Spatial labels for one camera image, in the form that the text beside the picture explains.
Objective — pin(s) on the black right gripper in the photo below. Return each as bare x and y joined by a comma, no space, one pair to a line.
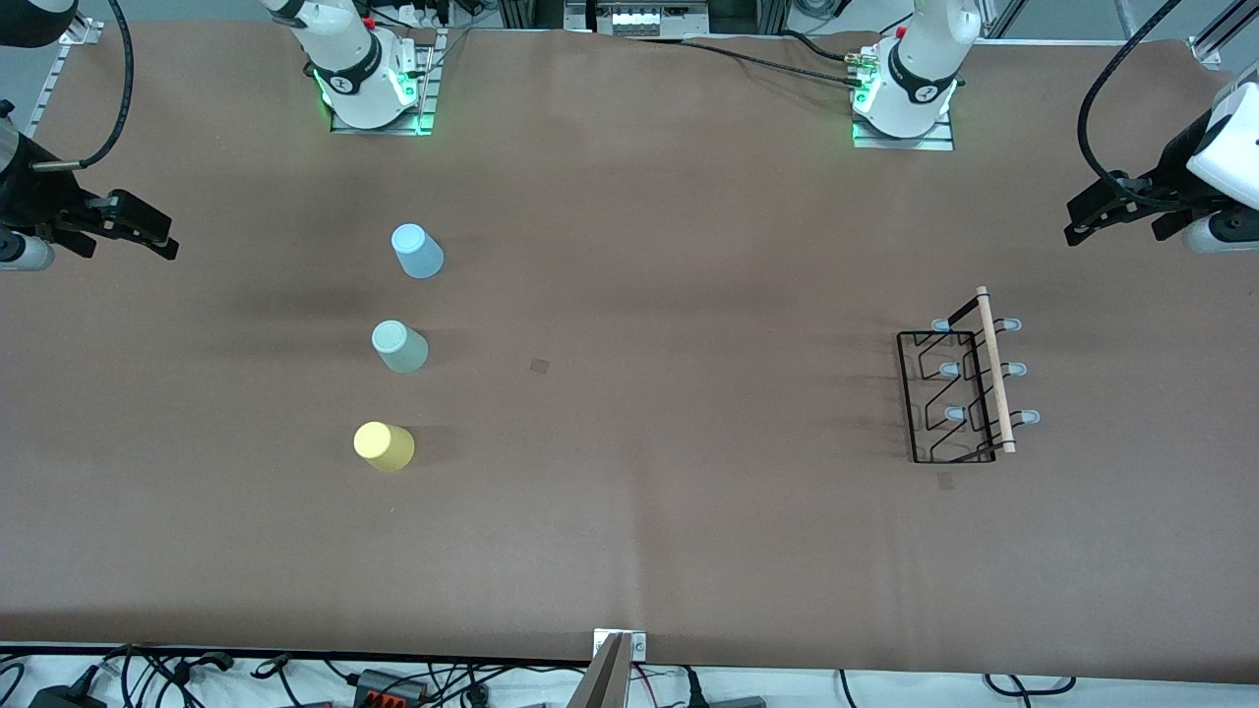
34,200

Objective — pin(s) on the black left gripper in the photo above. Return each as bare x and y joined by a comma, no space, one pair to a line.
1168,176

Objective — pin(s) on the mint green plastic cup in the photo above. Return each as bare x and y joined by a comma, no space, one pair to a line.
400,347

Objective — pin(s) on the yellow plastic cup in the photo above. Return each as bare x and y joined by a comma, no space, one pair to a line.
384,446

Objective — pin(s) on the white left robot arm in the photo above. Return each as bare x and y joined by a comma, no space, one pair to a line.
925,69

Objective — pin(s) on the light blue plastic cup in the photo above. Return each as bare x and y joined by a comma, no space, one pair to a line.
418,253

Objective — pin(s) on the white power strip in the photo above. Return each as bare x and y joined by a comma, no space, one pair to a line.
423,12

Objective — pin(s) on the brown table cover sheet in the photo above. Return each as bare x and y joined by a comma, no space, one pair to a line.
689,246

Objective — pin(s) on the black power adapter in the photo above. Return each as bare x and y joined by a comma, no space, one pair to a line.
64,698

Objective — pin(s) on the white electronics box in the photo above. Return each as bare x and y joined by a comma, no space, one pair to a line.
649,18

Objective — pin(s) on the orange black connector block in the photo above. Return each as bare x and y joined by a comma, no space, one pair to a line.
389,686

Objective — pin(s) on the black plug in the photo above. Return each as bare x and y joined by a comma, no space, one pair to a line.
723,700

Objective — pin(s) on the aluminium edge rail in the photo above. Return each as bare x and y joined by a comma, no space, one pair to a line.
1220,34
59,79

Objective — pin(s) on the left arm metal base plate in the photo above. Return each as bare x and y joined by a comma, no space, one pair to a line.
900,143

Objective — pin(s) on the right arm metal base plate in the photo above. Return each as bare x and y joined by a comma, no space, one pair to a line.
426,88

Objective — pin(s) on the small metal bracket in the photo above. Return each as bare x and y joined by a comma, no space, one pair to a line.
637,644

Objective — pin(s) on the grey brown mounting post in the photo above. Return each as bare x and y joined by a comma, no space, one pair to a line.
602,683

